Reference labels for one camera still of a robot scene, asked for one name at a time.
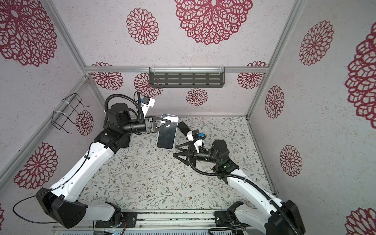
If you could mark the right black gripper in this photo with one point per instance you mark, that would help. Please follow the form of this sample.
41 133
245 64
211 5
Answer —
194 157

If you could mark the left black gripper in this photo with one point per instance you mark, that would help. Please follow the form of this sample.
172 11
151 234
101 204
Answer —
149 126

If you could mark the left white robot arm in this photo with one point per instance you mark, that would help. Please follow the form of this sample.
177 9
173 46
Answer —
61 203

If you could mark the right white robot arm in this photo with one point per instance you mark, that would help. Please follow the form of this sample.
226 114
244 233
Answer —
255 194

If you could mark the black phone centre right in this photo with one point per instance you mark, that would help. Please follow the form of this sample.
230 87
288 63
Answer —
183 128

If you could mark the black phone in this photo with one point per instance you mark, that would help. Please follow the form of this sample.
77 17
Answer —
183 128
124 141

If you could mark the black phone far left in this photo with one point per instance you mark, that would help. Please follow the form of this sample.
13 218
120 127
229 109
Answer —
124 141

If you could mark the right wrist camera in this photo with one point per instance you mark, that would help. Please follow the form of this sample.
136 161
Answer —
193 135

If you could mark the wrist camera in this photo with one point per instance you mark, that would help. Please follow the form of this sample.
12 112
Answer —
193 135
146 103

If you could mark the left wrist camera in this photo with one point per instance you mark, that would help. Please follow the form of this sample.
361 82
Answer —
146 103

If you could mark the grey slotted wall shelf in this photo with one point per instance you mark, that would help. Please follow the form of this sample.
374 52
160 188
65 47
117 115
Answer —
187 78

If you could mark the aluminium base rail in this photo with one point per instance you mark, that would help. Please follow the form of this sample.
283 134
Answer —
184 222

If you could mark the black wire wall basket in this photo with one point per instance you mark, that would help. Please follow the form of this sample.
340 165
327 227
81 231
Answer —
63 115

